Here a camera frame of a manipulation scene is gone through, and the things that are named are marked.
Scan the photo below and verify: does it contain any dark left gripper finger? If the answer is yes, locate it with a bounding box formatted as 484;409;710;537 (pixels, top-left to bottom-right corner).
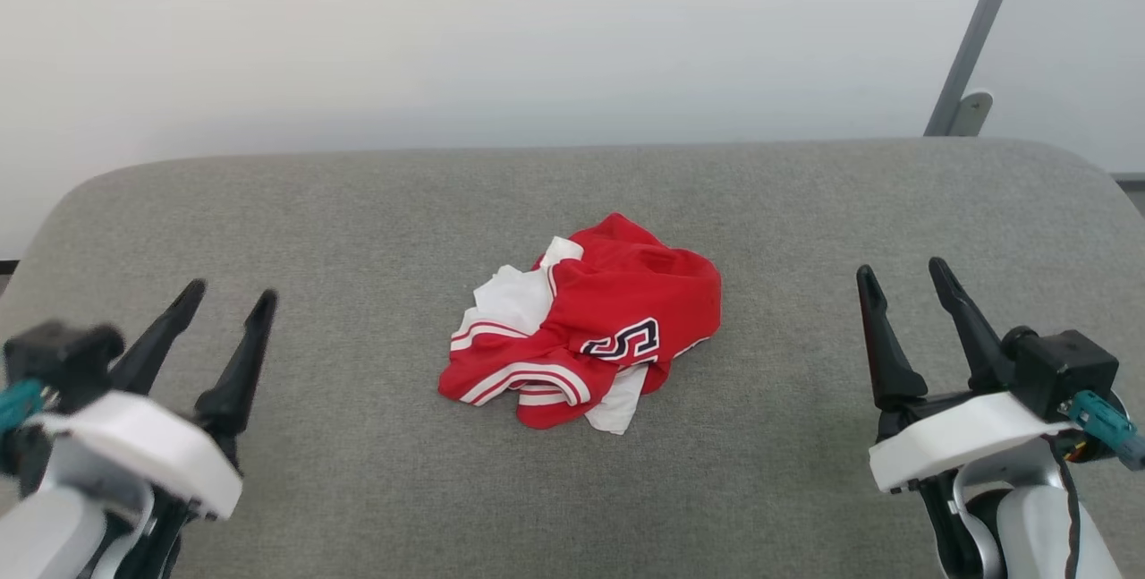
194;289;279;473
111;278;208;397

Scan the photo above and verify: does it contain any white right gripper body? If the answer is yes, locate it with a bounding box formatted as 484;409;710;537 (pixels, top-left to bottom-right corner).
868;391;1076;495

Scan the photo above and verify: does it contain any grey metal pole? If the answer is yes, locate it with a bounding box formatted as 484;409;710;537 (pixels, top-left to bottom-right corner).
923;0;1039;138

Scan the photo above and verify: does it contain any red Bulls 23 jersey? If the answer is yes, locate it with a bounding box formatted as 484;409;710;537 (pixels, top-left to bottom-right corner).
437;212;723;436

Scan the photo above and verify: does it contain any teal right camera cable plug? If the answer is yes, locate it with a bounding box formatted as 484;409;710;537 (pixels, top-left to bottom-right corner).
1068;389;1145;473

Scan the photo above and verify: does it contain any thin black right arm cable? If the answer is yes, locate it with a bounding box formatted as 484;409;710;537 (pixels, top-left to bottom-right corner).
1041;433;1086;579

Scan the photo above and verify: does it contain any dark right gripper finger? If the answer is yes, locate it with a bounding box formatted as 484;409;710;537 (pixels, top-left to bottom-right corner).
927;256;1017;395
855;263;929;413

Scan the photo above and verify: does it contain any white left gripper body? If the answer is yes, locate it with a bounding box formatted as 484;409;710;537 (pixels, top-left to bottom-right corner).
25;389;244;526

